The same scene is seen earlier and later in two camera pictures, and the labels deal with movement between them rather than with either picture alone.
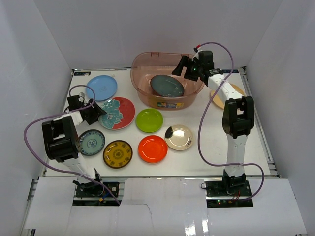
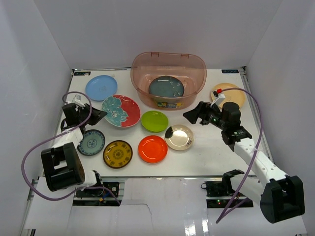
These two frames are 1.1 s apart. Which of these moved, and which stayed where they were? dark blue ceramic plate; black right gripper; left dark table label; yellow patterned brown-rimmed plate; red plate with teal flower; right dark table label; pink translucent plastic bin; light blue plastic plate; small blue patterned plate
Moved: dark blue ceramic plate; black right gripper; red plate with teal flower
Stayed: left dark table label; yellow patterned brown-rimmed plate; right dark table label; light blue plastic plate; small blue patterned plate; pink translucent plastic bin
